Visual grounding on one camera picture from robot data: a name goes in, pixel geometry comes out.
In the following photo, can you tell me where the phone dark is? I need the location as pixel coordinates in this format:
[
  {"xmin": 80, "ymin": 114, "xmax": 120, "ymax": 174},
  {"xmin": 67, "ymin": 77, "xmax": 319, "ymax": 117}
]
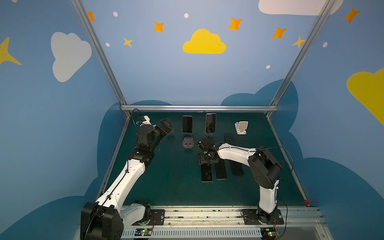
[
  {"xmin": 229, "ymin": 160, "xmax": 244, "ymax": 177},
  {"xmin": 200, "ymin": 164, "xmax": 213, "ymax": 183},
  {"xmin": 214, "ymin": 160, "xmax": 228, "ymax": 180}
]

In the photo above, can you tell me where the round stand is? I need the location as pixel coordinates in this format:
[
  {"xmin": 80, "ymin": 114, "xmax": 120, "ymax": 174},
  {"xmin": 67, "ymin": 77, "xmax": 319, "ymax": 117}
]
[{"xmin": 182, "ymin": 137, "xmax": 195, "ymax": 149}]

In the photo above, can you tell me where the phone white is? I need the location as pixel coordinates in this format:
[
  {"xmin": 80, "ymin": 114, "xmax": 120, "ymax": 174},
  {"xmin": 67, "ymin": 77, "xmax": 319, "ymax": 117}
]
[{"xmin": 224, "ymin": 133, "xmax": 237, "ymax": 146}]

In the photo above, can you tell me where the phone silver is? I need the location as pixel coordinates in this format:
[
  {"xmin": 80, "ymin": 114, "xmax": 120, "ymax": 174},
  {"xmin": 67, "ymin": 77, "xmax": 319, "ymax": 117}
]
[{"xmin": 205, "ymin": 113, "xmax": 217, "ymax": 134}]

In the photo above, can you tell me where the white stand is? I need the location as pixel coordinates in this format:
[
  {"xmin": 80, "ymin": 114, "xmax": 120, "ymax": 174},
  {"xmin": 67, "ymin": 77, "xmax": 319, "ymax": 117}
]
[{"xmin": 235, "ymin": 121, "xmax": 249, "ymax": 135}]

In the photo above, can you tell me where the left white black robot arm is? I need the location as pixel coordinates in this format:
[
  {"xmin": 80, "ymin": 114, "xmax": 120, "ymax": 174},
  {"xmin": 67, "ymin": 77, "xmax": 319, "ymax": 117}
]
[{"xmin": 80, "ymin": 116, "xmax": 173, "ymax": 240}]

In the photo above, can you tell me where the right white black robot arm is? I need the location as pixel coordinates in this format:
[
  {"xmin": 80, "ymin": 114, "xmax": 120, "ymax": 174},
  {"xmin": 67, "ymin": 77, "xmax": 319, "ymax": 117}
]
[{"xmin": 198, "ymin": 138, "xmax": 282, "ymax": 216}]

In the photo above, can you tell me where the back left phone purple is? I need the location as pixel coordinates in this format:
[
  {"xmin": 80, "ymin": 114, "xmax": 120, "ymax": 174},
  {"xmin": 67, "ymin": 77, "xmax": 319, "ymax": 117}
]
[{"xmin": 182, "ymin": 116, "xmax": 193, "ymax": 134}]

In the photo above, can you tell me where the back horizontal aluminium bar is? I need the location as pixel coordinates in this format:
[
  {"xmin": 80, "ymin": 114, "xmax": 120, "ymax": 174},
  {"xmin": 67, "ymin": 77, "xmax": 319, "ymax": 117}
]
[{"xmin": 121, "ymin": 105, "xmax": 278, "ymax": 113}]

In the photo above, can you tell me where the right green circuit board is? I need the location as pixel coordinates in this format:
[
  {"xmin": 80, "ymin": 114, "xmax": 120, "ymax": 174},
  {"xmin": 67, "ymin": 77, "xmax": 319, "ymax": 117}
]
[{"xmin": 261, "ymin": 228, "xmax": 280, "ymax": 240}]

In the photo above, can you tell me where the green circuit board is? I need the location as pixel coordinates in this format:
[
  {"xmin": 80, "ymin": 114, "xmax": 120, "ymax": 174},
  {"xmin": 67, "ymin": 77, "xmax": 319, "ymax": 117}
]
[
  {"xmin": 261, "ymin": 228, "xmax": 280, "ymax": 240},
  {"xmin": 134, "ymin": 228, "xmax": 153, "ymax": 237}
]

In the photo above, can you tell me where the left green circuit board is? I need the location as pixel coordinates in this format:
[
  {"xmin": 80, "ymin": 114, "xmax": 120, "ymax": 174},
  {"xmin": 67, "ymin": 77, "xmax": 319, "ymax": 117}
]
[{"xmin": 134, "ymin": 228, "xmax": 153, "ymax": 237}]

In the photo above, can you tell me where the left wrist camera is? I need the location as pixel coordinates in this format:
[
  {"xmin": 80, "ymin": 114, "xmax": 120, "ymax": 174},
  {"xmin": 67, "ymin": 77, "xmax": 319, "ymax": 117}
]
[{"xmin": 138, "ymin": 115, "xmax": 151, "ymax": 127}]

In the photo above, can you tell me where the aluminium mounting rail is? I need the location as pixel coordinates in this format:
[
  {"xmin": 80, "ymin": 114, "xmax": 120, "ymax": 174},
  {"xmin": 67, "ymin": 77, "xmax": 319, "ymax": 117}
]
[{"xmin": 121, "ymin": 206, "xmax": 333, "ymax": 240}]

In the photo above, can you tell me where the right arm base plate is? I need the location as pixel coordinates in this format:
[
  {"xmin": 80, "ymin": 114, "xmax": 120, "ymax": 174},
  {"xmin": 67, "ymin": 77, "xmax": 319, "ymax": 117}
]
[{"xmin": 241, "ymin": 209, "xmax": 284, "ymax": 225}]

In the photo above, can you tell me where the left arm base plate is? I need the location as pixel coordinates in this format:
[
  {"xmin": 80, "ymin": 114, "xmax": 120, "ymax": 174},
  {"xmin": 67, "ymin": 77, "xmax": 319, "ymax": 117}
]
[{"xmin": 133, "ymin": 209, "xmax": 165, "ymax": 226}]

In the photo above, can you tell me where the left aluminium frame post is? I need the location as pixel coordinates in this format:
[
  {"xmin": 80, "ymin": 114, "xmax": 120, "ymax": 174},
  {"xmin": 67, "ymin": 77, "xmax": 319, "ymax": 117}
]
[{"xmin": 71, "ymin": 0, "xmax": 127, "ymax": 105}]

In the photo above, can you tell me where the aluminium frame post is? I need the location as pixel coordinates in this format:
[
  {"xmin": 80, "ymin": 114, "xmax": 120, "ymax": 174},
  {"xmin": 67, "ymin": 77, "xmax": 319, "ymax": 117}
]
[
  {"xmin": 270, "ymin": 0, "xmax": 336, "ymax": 107},
  {"xmin": 71, "ymin": 0, "xmax": 127, "ymax": 105}
]

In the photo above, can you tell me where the right aluminium frame post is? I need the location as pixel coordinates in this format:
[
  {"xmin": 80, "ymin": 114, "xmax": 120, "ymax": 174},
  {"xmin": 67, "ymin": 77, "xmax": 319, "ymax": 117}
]
[{"xmin": 270, "ymin": 0, "xmax": 336, "ymax": 107}]

